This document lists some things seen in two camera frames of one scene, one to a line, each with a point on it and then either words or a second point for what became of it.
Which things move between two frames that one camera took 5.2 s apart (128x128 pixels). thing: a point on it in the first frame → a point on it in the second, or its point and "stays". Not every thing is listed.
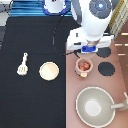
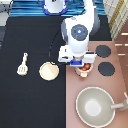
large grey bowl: [95, 107] stays
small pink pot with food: [83, 66] stays
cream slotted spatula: [23, 69] stays
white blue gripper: [78, 39] → [65, 56]
